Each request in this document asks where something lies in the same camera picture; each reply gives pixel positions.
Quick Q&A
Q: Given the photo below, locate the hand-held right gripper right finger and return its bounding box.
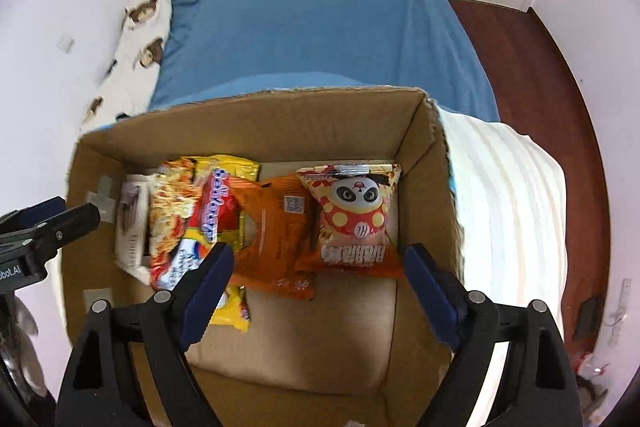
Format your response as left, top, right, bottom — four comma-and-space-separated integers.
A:
402, 243, 583, 427

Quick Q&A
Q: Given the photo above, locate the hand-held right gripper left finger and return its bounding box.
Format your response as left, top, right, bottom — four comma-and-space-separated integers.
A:
55, 242, 236, 427

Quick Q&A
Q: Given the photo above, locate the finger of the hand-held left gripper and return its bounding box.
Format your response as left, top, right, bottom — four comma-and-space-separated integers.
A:
22, 203, 102, 260
0, 197, 68, 235

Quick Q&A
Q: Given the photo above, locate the white chocolate biscuit packet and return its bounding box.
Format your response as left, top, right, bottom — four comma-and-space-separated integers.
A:
114, 173, 156, 285

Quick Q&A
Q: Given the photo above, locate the orange snack packet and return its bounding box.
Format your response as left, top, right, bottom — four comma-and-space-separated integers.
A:
227, 174, 317, 303

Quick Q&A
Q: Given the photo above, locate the yellow red noodle packet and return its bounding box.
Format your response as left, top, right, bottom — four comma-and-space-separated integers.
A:
148, 154, 262, 334

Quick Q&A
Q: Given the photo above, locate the large panda print snack packet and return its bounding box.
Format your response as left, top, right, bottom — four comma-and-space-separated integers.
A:
296, 163, 403, 280

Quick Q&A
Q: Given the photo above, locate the brown cardboard box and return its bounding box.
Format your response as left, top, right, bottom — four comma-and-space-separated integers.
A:
59, 87, 468, 427

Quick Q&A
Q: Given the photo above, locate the white striped blanket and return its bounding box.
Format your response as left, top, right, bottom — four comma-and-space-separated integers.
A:
435, 104, 568, 427

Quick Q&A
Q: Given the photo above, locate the bear print long pillow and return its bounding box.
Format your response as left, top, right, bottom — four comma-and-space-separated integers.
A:
80, 0, 173, 132

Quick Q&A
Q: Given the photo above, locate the blue bed sheet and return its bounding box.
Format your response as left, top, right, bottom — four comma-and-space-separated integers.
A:
97, 0, 501, 128

